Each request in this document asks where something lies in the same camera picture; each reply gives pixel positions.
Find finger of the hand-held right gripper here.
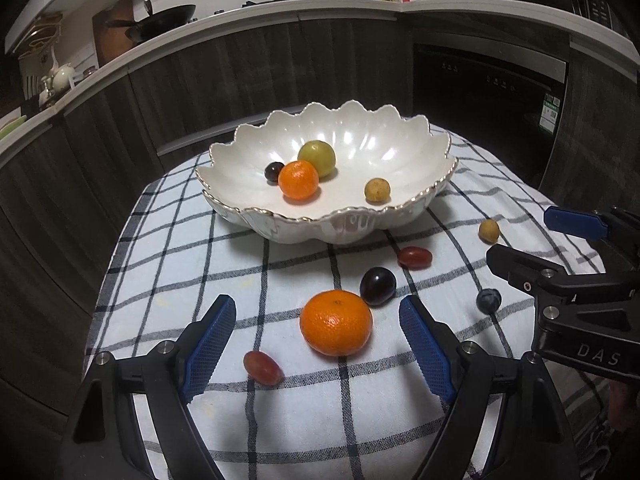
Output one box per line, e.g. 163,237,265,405
544,205,640,273
486,243,632,307

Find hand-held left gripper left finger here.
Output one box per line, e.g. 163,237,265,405
55,294,237,480

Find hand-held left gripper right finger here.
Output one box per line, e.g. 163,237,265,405
398,295,576,480

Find blueberry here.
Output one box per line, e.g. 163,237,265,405
475,288,502,313

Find red grape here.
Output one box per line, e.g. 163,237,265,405
243,351,285,386

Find red cherry tomato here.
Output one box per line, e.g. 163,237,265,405
397,246,433,269

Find orange mandarin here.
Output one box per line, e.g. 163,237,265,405
299,290,374,357
278,160,320,202

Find white scalloped ceramic bowl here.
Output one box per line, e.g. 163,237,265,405
195,100,458,245

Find yellow-green plum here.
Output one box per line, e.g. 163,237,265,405
298,141,337,178

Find white blue checked cloth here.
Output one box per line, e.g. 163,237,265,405
82,122,616,480

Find built-in black dishwasher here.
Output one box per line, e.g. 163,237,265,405
412,45,571,186

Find dark wood base cabinets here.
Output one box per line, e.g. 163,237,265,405
0,7,640,441

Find green plastic basin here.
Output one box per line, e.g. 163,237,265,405
0,115,28,141

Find white teapot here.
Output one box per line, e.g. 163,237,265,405
50,62,76,91

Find brown wooden cutting board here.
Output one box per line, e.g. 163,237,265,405
92,0,151,68

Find black wok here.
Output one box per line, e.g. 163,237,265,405
107,4,197,43

